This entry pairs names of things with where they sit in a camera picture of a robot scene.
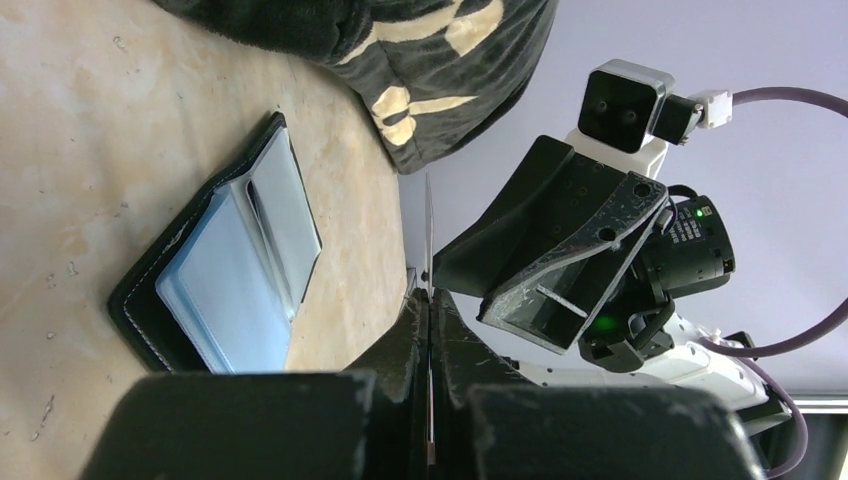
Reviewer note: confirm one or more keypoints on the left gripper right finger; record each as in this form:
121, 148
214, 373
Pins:
492, 423

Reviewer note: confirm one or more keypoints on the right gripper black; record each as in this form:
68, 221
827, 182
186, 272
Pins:
587, 222

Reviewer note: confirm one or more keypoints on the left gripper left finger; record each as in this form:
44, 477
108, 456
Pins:
366, 421

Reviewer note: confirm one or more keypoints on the black leather card holder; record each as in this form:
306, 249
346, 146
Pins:
218, 291

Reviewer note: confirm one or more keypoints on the black floral plush blanket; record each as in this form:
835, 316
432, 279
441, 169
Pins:
432, 75

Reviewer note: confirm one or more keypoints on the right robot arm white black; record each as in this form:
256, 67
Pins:
691, 365

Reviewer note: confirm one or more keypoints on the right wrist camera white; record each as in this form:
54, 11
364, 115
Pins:
630, 115

